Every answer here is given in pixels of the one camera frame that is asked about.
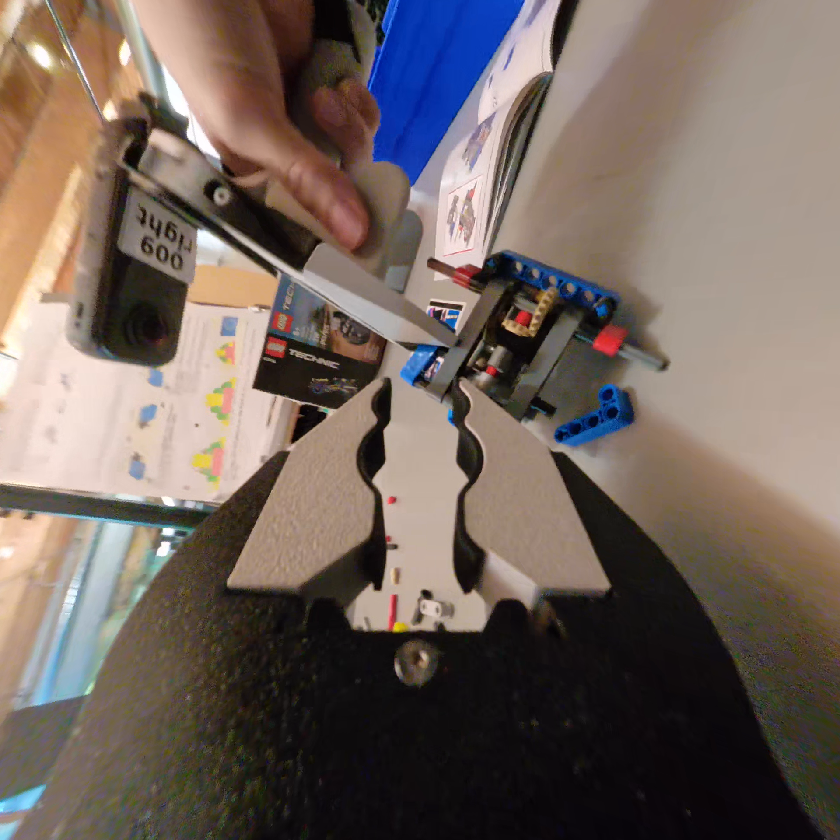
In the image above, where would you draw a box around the brown cardboard box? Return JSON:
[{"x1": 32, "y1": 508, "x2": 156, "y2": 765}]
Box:
[{"x1": 189, "y1": 264, "x2": 278, "y2": 307}]

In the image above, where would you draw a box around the blue plastic bin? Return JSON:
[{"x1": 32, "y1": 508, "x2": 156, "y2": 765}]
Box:
[{"x1": 366, "y1": 0, "x2": 527, "y2": 186}]

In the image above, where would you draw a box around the lego set box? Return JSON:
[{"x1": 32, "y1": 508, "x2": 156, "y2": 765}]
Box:
[{"x1": 252, "y1": 274, "x2": 389, "y2": 412}]

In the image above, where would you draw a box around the blue angled lego beam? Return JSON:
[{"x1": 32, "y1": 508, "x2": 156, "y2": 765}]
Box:
[{"x1": 554, "y1": 383, "x2": 635, "y2": 448}]

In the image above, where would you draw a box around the grey lego connector piece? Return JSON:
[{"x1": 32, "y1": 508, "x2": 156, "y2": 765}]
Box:
[{"x1": 411, "y1": 590, "x2": 455, "y2": 625}]

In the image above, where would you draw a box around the white printed instruction poster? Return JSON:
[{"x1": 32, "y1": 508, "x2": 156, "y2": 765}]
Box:
[{"x1": 0, "y1": 298, "x2": 294, "y2": 504}]

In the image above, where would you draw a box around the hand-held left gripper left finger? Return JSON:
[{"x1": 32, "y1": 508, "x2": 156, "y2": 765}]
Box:
[{"x1": 226, "y1": 377, "x2": 393, "y2": 602}]

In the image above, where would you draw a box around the open lego instruction booklet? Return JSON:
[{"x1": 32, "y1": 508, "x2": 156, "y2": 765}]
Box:
[{"x1": 433, "y1": 0, "x2": 567, "y2": 284}]

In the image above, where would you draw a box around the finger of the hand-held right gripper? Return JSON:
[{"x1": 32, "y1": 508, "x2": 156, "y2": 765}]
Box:
[{"x1": 304, "y1": 241, "x2": 462, "y2": 350}]

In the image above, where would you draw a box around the person's right hand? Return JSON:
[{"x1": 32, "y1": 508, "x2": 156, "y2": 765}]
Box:
[{"x1": 131, "y1": 0, "x2": 382, "y2": 252}]

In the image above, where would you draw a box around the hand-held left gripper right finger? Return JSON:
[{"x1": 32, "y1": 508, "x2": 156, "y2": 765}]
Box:
[{"x1": 453, "y1": 379, "x2": 613, "y2": 609}]

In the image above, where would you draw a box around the grey and blue lego assembly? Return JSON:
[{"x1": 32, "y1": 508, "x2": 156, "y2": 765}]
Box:
[{"x1": 400, "y1": 249, "x2": 672, "y2": 424}]

